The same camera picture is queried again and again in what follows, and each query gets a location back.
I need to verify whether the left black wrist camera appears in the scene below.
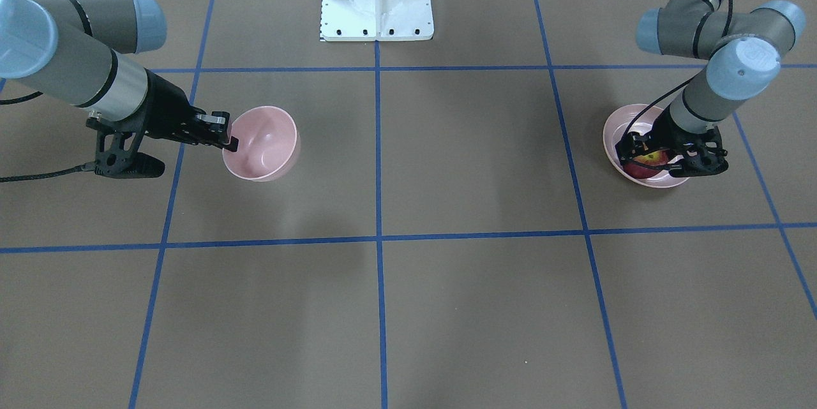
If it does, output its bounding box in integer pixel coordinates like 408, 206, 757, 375
669, 126, 729, 177

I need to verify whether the pink plate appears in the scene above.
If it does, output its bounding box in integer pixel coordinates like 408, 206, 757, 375
602, 104, 688, 189

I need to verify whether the pink bowl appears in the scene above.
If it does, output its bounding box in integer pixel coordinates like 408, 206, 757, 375
222, 106, 301, 182

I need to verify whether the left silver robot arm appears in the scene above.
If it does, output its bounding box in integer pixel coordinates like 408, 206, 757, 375
615, 0, 806, 179

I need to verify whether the red apple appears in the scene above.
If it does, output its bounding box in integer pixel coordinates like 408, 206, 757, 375
622, 150, 669, 179

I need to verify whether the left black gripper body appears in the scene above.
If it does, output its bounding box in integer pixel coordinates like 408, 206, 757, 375
638, 108, 708, 161

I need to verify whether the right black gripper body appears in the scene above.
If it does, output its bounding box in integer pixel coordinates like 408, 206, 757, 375
87, 71, 217, 145

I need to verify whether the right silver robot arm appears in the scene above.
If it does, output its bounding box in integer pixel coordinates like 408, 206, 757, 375
2, 0, 237, 151

